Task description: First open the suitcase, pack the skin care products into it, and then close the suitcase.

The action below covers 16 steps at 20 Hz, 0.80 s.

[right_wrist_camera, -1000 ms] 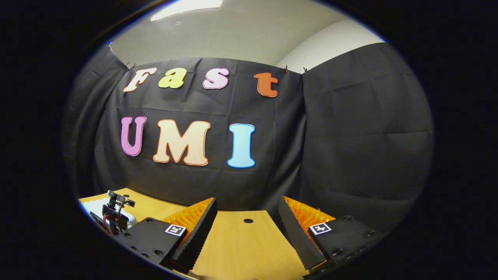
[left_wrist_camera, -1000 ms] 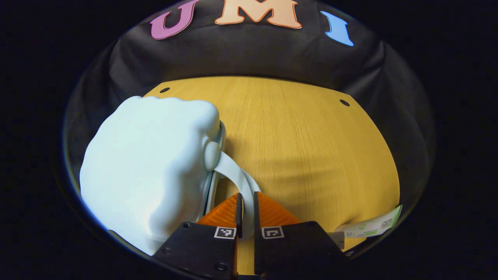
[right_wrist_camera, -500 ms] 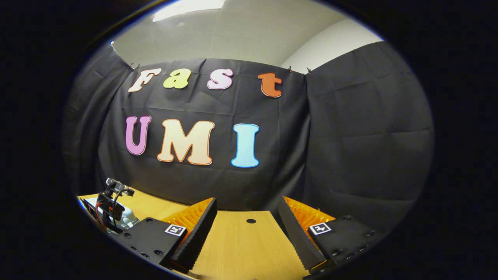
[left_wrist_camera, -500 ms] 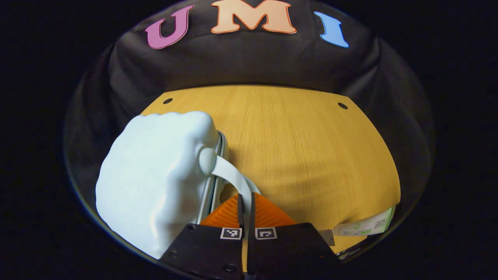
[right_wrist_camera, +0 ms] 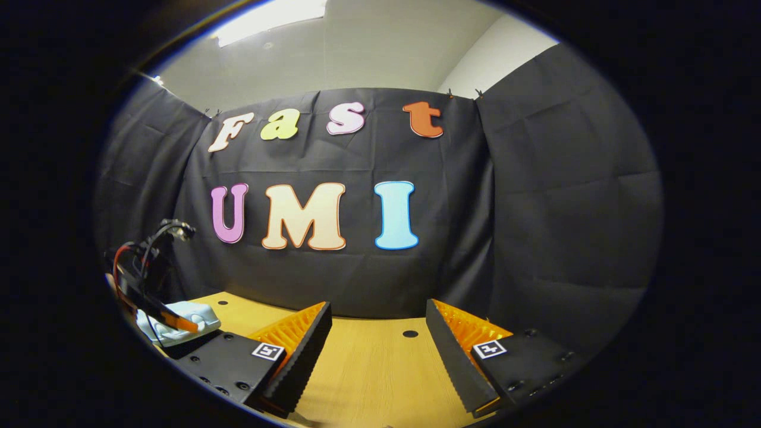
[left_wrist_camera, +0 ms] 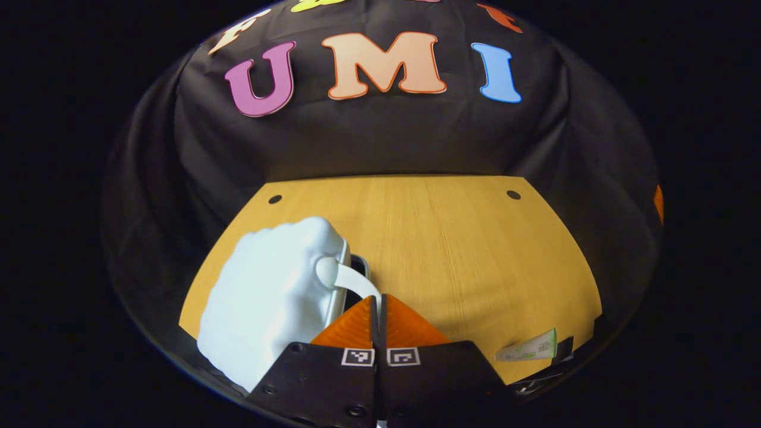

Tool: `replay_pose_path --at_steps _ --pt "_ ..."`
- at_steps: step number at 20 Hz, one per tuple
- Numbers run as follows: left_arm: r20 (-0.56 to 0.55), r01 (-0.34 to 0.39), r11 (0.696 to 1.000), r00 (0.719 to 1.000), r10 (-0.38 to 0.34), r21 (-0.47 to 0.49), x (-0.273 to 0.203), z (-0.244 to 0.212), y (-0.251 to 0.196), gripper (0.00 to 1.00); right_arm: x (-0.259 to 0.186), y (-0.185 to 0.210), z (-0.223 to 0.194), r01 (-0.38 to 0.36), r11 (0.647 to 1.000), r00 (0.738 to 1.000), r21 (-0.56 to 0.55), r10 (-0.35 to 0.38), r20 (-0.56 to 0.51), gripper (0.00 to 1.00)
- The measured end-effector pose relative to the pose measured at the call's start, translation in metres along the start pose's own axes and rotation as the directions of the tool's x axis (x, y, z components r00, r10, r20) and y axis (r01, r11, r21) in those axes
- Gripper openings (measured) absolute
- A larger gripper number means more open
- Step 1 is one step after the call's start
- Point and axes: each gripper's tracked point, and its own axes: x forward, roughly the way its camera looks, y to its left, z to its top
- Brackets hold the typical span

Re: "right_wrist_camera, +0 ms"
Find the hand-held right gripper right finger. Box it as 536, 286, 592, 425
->
426, 299, 586, 418

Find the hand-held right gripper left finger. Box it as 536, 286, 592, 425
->
172, 301, 332, 418

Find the black backdrop cloth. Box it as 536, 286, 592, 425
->
94, 43, 663, 357

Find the ceiling light panel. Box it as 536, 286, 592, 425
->
211, 0, 328, 47

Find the black cable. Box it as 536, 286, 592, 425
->
140, 219, 196, 280

